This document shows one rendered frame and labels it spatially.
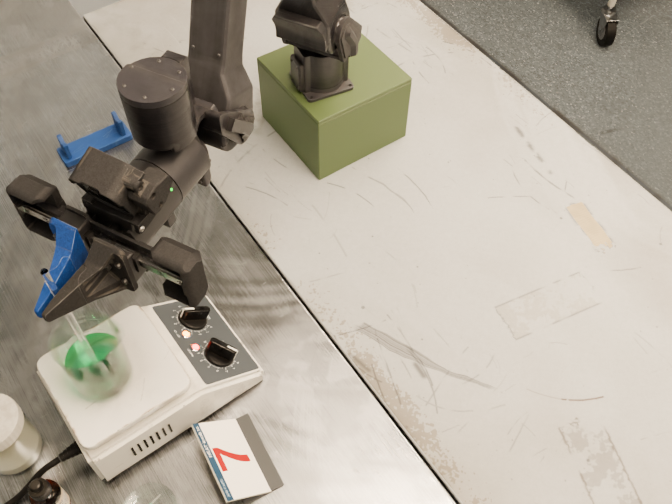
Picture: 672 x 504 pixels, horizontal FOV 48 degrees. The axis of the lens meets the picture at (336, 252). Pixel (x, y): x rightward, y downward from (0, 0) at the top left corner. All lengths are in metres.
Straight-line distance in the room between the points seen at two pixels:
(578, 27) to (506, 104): 1.71
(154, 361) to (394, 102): 0.47
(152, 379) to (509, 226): 0.49
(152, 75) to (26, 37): 0.70
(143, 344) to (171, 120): 0.27
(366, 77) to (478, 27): 1.77
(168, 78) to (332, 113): 0.36
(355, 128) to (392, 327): 0.27
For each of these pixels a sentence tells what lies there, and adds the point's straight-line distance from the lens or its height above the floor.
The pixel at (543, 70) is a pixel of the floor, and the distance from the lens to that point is 2.64.
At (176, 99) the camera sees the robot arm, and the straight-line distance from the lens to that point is 0.63.
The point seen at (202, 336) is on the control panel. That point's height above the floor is 0.95.
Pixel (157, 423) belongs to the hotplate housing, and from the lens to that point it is 0.79.
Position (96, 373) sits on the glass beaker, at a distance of 0.73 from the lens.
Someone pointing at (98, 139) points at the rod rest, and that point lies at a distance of 1.11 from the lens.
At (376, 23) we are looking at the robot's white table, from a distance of 1.27.
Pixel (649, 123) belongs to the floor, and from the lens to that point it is 2.57.
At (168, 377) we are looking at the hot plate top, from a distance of 0.78.
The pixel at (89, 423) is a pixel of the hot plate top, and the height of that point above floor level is 0.99.
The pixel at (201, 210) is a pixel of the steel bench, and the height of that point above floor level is 0.90.
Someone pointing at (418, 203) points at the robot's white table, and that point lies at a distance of 1.01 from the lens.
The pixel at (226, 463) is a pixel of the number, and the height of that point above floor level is 0.93.
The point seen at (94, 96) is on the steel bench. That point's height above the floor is 0.90.
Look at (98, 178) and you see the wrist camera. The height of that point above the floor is 1.24.
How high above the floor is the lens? 1.68
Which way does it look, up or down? 55 degrees down
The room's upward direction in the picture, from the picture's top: 1 degrees clockwise
